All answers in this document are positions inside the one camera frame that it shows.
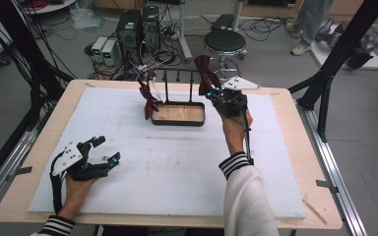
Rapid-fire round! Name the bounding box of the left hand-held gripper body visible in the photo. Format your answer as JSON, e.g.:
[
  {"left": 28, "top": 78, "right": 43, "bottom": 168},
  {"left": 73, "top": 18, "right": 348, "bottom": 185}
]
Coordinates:
[{"left": 49, "top": 141, "right": 111, "bottom": 182}]

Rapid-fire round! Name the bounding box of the black rack with wooden tray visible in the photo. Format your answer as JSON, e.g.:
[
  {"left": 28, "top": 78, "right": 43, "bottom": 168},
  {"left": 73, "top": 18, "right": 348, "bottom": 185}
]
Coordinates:
[{"left": 150, "top": 68, "right": 209, "bottom": 127}]

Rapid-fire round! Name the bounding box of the grey power supply unit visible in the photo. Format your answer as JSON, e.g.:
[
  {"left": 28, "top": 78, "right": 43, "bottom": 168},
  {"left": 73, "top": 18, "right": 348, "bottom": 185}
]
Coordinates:
[
  {"left": 101, "top": 38, "right": 118, "bottom": 67},
  {"left": 91, "top": 35, "right": 108, "bottom": 63}
]

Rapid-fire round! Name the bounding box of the black round stool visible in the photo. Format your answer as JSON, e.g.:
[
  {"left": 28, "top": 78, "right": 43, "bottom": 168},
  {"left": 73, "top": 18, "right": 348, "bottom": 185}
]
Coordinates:
[{"left": 202, "top": 29, "right": 248, "bottom": 83}]

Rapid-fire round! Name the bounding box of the plain dark red bow tie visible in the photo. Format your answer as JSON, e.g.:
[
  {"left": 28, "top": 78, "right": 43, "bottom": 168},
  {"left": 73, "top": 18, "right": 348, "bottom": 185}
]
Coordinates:
[{"left": 193, "top": 54, "right": 222, "bottom": 96}]

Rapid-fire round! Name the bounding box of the black flat stand base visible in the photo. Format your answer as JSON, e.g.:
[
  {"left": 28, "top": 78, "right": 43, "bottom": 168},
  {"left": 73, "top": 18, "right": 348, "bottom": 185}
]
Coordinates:
[{"left": 211, "top": 13, "right": 235, "bottom": 32}]

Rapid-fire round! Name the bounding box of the person's right hand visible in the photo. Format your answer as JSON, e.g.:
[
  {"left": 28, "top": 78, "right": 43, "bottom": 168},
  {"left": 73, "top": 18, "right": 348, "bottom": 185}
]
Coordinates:
[{"left": 217, "top": 104, "right": 254, "bottom": 156}]

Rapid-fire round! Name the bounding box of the grey metal bracket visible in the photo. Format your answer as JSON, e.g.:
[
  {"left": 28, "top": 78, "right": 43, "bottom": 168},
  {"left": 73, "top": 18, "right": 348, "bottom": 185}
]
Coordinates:
[
  {"left": 315, "top": 179, "right": 340, "bottom": 195},
  {"left": 5, "top": 165, "right": 33, "bottom": 183}
]

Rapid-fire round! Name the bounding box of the aluminium rail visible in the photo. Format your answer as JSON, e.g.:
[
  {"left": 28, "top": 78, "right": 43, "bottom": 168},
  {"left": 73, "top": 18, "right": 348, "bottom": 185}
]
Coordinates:
[
  {"left": 0, "top": 124, "right": 43, "bottom": 217},
  {"left": 296, "top": 101, "right": 370, "bottom": 236}
]

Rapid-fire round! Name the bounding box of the person's left hand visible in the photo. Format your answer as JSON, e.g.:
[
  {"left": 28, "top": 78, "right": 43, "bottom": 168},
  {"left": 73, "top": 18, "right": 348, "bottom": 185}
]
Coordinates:
[{"left": 58, "top": 175, "right": 97, "bottom": 221}]

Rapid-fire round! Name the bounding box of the grey desk leg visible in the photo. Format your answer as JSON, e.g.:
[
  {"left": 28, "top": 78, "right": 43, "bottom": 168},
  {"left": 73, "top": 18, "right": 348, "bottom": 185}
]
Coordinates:
[
  {"left": 176, "top": 0, "right": 194, "bottom": 64},
  {"left": 230, "top": 0, "right": 245, "bottom": 32}
]

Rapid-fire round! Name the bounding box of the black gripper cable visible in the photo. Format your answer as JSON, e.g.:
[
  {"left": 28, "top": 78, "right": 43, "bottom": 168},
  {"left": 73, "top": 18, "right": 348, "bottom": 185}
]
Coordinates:
[
  {"left": 48, "top": 153, "right": 65, "bottom": 215},
  {"left": 240, "top": 107, "right": 255, "bottom": 166}
]

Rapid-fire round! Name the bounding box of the black frame strut with cables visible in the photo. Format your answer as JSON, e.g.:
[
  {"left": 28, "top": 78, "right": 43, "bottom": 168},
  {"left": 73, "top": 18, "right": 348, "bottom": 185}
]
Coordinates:
[{"left": 0, "top": 0, "right": 77, "bottom": 132}]

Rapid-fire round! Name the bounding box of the white floor platform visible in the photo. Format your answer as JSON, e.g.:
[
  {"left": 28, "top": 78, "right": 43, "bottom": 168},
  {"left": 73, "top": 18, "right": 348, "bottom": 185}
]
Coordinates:
[{"left": 294, "top": 22, "right": 378, "bottom": 72}]

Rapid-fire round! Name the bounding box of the grey robot device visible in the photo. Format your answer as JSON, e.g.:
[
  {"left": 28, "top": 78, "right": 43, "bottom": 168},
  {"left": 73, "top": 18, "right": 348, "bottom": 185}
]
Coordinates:
[{"left": 314, "top": 18, "right": 378, "bottom": 70}]

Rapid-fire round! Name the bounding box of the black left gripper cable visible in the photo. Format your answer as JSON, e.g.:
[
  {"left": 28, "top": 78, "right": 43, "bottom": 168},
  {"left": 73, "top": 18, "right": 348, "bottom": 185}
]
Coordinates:
[{"left": 48, "top": 153, "right": 65, "bottom": 215}]

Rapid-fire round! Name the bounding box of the round white table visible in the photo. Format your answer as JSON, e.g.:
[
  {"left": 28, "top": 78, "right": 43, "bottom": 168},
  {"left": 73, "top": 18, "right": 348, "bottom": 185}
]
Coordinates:
[{"left": 23, "top": 0, "right": 78, "bottom": 16}]

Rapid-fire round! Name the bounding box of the black computer tower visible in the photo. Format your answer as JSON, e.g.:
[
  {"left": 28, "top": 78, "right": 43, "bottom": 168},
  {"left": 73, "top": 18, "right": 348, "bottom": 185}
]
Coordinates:
[
  {"left": 141, "top": 4, "right": 161, "bottom": 53},
  {"left": 115, "top": 9, "right": 143, "bottom": 65}
]

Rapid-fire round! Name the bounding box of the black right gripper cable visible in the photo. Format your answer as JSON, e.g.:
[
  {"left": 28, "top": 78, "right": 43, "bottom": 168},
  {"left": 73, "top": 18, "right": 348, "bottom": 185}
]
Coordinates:
[{"left": 240, "top": 107, "right": 255, "bottom": 166}]

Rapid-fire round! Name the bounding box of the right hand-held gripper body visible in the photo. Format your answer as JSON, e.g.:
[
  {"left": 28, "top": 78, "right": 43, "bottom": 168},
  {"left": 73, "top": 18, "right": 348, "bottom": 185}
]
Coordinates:
[{"left": 211, "top": 76, "right": 262, "bottom": 118}]

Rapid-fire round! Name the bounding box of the white foam board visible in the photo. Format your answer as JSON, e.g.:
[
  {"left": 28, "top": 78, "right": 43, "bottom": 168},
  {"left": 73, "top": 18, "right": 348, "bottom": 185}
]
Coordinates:
[{"left": 28, "top": 87, "right": 308, "bottom": 220}]

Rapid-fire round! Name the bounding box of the clear plastic bag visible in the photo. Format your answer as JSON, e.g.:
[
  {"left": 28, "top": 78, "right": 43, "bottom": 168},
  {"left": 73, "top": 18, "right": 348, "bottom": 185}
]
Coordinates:
[{"left": 69, "top": 6, "right": 107, "bottom": 32}]

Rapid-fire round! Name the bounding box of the striped red bow tie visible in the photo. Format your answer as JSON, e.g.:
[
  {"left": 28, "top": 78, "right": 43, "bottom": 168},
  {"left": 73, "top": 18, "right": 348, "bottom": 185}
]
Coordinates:
[{"left": 137, "top": 70, "right": 165, "bottom": 121}]

